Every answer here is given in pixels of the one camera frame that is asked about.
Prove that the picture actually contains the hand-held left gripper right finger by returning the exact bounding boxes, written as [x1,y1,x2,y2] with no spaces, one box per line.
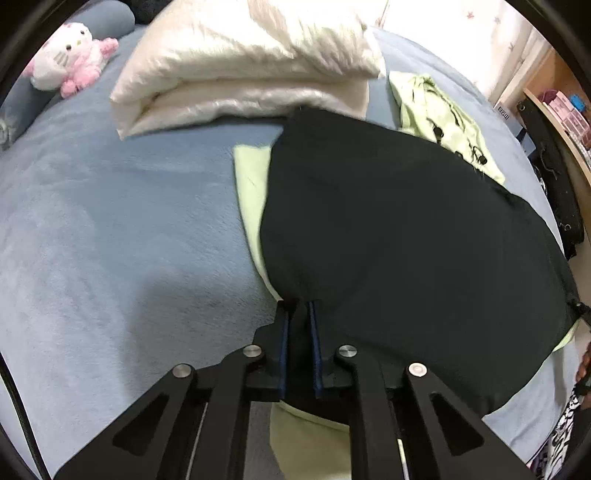
[306,299,537,480]

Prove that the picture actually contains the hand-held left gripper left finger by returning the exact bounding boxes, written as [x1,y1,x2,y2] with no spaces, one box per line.
[54,300,299,480]

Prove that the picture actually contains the green and black jacket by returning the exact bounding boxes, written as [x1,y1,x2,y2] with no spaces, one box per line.
[232,71,581,480]

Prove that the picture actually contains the person's right forearm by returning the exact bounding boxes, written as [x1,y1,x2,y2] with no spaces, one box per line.
[574,342,591,385]

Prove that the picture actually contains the black white pink patterned clothing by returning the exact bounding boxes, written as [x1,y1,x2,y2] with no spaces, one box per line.
[529,383,589,480]

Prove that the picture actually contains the cream puffer jacket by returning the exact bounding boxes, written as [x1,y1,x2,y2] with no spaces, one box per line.
[109,0,387,140]

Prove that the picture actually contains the black bag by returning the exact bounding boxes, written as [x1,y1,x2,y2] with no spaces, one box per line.
[516,98,584,260]

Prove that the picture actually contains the white blue box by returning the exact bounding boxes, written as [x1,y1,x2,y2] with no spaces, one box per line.
[493,104,528,145]

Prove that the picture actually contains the pink storage boxes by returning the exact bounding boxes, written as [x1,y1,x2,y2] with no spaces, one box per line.
[539,89,591,155]

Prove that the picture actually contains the floral white curtain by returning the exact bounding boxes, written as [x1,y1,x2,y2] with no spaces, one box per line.
[369,0,557,104]

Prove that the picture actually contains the wooden shelf unit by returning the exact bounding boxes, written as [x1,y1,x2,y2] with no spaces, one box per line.
[488,45,591,188]

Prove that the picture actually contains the black fluffy cloth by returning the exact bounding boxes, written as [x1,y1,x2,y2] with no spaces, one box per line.
[126,0,179,27]

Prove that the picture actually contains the pink white plush cat toy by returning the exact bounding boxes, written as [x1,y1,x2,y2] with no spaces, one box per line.
[22,21,120,99]

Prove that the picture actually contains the black cable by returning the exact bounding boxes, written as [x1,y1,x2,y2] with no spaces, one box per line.
[0,354,52,480]

